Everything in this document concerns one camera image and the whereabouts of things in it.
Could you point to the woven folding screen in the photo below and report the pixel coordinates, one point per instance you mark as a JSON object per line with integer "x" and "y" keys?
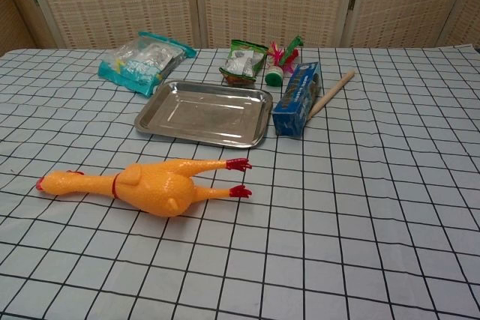
{"x": 240, "y": 1}

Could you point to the orange rubber chicken toy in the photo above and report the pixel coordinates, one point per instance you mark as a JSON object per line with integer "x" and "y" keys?
{"x": 165, "y": 189}

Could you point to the feather shuttlecock with green base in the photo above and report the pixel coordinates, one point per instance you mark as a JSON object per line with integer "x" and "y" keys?
{"x": 279, "y": 69}

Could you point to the blue cling film box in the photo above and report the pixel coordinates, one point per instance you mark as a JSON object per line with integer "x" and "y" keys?
{"x": 298, "y": 100}

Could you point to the checkered grid tablecloth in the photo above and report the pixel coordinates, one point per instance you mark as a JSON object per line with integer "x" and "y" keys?
{"x": 337, "y": 222}

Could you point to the teal clear plastic bag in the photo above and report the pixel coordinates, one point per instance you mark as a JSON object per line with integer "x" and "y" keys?
{"x": 144, "y": 63}

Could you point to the stainless steel tray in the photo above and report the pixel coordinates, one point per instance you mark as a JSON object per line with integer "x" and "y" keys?
{"x": 204, "y": 113}

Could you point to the wooden rolling stick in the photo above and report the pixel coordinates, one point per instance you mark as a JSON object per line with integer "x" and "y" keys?
{"x": 332, "y": 93}

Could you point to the green snack packet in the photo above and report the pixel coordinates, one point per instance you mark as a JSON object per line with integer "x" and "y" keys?
{"x": 243, "y": 62}

